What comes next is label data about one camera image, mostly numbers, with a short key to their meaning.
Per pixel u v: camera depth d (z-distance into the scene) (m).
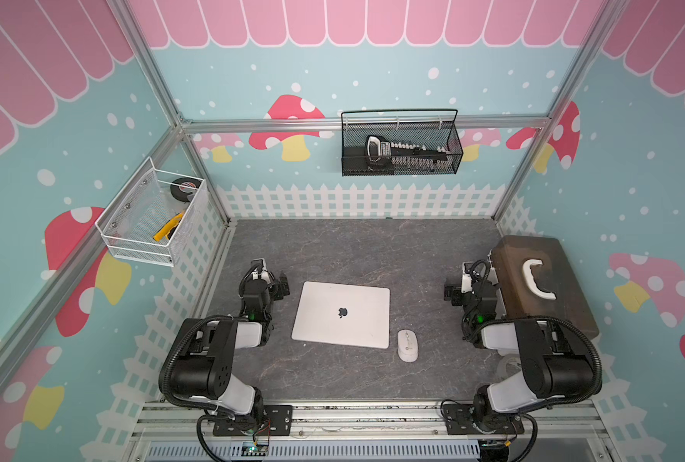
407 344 0.85
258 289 0.79
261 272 0.78
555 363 0.46
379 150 0.89
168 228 0.72
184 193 0.80
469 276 0.80
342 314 0.92
